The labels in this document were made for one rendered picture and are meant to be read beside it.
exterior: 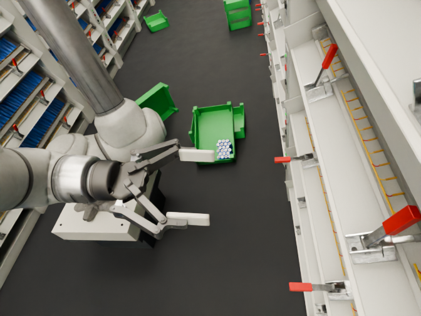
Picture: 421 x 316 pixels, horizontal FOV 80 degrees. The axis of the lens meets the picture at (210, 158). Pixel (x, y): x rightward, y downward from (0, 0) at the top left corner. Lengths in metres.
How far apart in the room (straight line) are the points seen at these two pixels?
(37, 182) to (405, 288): 0.50
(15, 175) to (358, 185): 0.47
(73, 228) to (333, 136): 0.90
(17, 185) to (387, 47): 0.46
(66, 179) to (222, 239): 0.74
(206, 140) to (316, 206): 0.88
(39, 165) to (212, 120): 1.01
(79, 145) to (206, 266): 0.64
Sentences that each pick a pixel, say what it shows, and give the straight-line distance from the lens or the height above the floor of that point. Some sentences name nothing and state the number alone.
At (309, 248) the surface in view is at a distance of 0.73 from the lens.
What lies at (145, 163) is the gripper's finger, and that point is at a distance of 0.48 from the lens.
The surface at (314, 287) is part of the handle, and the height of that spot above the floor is 0.52.
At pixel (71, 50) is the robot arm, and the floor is 0.75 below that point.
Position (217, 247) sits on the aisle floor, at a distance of 1.08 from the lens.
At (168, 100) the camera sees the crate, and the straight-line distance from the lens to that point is 1.70.
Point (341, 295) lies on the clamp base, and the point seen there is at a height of 0.51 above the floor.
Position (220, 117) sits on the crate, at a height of 0.10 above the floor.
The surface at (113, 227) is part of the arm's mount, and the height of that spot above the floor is 0.27.
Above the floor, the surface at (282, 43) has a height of 0.50.
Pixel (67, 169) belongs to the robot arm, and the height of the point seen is 0.71.
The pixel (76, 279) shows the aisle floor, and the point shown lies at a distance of 1.31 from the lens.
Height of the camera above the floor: 0.99
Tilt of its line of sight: 48 degrees down
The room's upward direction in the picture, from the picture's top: 20 degrees counter-clockwise
